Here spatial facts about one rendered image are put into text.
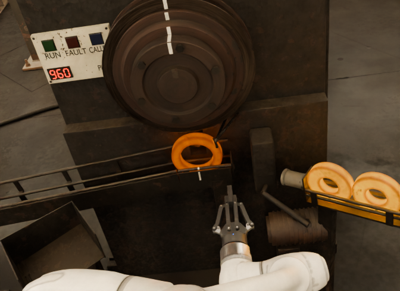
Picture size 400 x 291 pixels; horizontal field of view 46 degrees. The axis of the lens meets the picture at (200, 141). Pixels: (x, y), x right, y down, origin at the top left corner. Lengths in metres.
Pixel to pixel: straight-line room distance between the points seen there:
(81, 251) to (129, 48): 0.72
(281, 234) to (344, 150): 1.22
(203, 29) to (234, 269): 0.67
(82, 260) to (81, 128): 0.47
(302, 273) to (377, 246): 1.16
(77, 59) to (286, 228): 0.93
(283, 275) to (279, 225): 0.59
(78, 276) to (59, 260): 0.89
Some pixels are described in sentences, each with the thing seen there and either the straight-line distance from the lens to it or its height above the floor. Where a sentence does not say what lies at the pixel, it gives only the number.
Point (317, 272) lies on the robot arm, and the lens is 1.26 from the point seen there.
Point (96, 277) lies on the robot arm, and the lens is 0.81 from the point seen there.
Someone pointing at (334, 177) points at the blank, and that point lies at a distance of 1.56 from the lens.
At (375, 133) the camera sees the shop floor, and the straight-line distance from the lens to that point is 2.98.
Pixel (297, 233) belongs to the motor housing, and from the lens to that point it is 1.73.
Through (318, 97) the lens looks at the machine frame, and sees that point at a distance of 1.70.
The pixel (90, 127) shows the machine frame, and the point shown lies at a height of 0.87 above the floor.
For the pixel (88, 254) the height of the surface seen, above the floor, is 0.61.
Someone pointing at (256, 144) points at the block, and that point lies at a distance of 1.62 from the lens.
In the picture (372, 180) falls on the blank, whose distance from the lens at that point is 1.50.
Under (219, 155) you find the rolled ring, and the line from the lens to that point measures 1.67.
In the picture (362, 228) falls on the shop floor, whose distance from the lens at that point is 2.42.
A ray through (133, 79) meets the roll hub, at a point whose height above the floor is 1.15.
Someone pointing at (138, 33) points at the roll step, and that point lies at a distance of 1.39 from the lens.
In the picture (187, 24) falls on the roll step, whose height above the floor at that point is 1.27.
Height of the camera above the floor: 1.81
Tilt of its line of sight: 37 degrees down
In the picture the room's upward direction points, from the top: 11 degrees counter-clockwise
